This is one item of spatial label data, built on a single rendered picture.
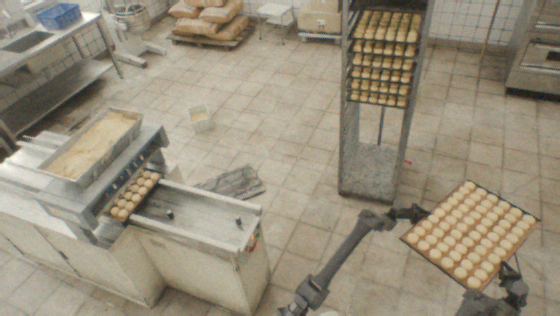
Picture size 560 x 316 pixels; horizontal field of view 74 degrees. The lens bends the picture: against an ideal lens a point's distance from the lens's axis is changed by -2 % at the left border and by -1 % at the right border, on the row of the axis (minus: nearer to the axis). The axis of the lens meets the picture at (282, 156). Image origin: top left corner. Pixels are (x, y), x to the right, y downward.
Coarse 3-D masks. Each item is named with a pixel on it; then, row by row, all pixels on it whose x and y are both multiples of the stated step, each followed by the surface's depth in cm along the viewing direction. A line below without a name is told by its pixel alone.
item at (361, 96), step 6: (354, 90) 260; (354, 96) 255; (360, 96) 256; (366, 96) 254; (372, 96) 254; (378, 96) 256; (384, 96) 252; (390, 96) 252; (396, 96) 252; (378, 102) 251; (384, 102) 249; (390, 102) 247; (396, 102) 249; (402, 102) 246
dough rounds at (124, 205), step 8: (136, 176) 238; (144, 176) 236; (152, 176) 234; (136, 184) 231; (144, 184) 230; (152, 184) 231; (128, 192) 226; (136, 192) 228; (144, 192) 226; (120, 200) 222; (128, 200) 224; (136, 200) 222; (112, 208) 219; (120, 208) 220; (128, 208) 217; (112, 216) 216; (120, 216) 213
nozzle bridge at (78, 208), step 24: (144, 144) 217; (168, 144) 239; (120, 168) 204; (48, 192) 195; (72, 192) 194; (96, 192) 192; (120, 192) 212; (72, 216) 190; (96, 216) 198; (96, 240) 211
